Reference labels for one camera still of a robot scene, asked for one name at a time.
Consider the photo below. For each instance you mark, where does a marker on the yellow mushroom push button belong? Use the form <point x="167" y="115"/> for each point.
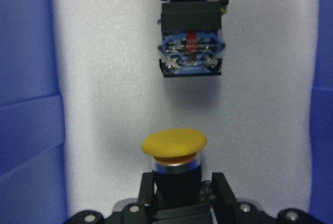
<point x="176" y="164"/>

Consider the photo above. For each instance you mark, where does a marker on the red mushroom push button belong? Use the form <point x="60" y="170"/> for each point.
<point x="191" y="43"/>

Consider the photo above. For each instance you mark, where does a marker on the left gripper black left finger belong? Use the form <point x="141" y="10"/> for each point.
<point x="147" y="196"/>

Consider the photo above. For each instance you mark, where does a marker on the white foam pad left bin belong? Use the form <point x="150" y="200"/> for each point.
<point x="255" y="114"/>

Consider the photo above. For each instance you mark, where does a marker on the blue plastic bin left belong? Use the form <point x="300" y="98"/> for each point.
<point x="33" y="128"/>

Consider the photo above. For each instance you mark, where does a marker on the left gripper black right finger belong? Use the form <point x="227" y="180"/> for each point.
<point x="225" y="200"/>

